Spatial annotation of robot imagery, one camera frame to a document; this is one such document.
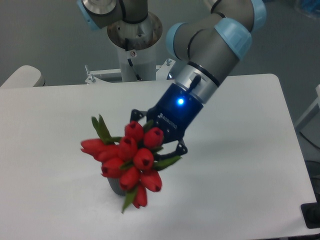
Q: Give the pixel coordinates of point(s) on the white pedestal base frame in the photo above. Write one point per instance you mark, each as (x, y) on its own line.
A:
(163, 72)

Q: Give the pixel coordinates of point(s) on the white chair back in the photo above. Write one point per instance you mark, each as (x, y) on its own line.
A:
(24, 77)

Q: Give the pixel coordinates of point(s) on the black device at table edge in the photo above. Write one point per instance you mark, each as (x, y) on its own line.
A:
(311, 215)

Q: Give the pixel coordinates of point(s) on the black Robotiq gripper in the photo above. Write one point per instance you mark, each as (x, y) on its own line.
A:
(173, 113)

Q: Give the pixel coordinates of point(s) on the dark grey ribbed vase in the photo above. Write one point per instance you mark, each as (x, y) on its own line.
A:
(115, 186)

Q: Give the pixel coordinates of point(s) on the white furniture frame right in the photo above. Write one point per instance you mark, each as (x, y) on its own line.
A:
(309, 113)

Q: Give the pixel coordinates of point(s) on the red tulip bouquet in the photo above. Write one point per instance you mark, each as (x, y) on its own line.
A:
(131, 158)

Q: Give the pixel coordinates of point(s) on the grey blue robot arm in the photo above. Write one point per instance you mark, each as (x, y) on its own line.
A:
(210, 47)

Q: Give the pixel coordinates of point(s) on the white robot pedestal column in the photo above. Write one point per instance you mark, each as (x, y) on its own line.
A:
(136, 47)

